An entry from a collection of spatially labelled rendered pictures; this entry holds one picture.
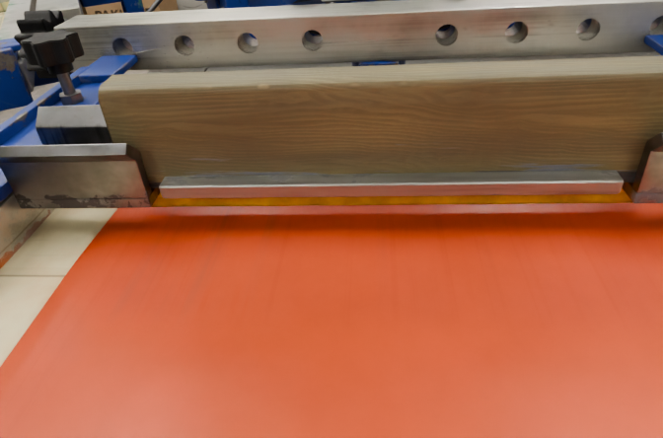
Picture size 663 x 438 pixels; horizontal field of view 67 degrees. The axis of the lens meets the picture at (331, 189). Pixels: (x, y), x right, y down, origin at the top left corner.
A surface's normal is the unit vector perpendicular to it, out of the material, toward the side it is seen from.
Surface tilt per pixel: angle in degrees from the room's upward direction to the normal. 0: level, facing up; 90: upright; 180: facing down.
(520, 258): 0
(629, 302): 0
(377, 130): 90
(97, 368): 0
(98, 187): 90
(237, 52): 90
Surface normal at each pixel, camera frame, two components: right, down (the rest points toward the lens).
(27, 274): -0.06, -0.84
